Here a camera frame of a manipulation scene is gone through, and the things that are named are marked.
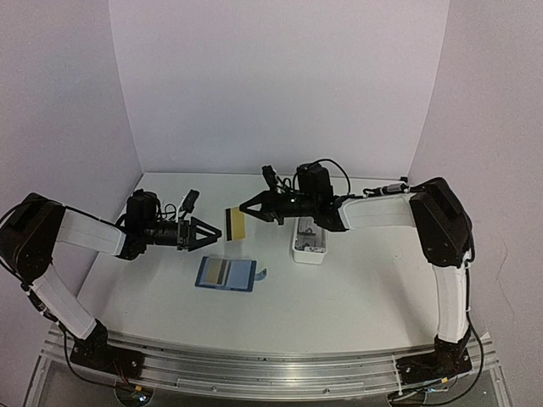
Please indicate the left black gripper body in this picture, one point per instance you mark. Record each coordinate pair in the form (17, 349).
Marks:
(166, 237)

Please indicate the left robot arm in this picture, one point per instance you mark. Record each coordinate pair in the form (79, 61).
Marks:
(33, 229)

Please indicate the gold credit card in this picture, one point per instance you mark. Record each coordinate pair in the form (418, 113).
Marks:
(215, 271)

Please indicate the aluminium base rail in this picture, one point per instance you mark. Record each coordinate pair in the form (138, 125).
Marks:
(285, 377)

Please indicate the white plastic tray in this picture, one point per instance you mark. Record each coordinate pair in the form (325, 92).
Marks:
(309, 242)

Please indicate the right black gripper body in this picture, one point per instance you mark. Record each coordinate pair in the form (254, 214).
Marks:
(301, 207)

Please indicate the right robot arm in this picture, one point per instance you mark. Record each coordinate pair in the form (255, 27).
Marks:
(445, 233)

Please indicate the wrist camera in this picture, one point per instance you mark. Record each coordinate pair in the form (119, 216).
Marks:
(188, 203)
(271, 178)

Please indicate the silver cards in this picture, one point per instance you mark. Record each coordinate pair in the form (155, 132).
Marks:
(234, 224)

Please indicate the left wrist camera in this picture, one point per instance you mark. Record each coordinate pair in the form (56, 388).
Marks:
(188, 203)

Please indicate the blue card holder wallet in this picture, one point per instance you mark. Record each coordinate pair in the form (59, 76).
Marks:
(242, 274)

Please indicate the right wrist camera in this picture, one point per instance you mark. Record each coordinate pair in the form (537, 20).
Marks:
(271, 178)

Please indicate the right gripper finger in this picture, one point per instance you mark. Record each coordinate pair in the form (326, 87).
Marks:
(264, 199)
(263, 215)

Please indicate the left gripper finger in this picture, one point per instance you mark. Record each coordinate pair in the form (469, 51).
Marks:
(200, 227)
(197, 243)

